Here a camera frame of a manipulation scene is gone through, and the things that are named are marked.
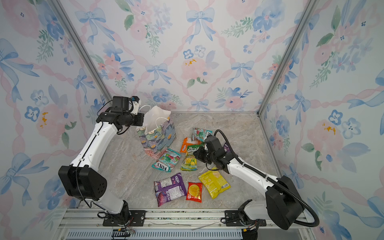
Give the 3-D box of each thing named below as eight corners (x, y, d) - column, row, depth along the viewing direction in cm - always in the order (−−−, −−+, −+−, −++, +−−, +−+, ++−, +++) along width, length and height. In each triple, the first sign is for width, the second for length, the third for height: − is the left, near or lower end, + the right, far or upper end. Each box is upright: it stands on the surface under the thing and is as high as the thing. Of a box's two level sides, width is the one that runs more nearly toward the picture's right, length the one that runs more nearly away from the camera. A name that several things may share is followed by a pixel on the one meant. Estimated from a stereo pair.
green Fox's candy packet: (153, 167, 93) (152, 164, 90) (166, 149, 101) (165, 147, 98) (168, 175, 89) (167, 173, 87) (181, 156, 97) (180, 154, 95)
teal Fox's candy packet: (191, 142, 105) (191, 138, 101) (191, 131, 111) (191, 127, 108) (213, 142, 105) (213, 139, 101) (212, 131, 111) (212, 127, 108)
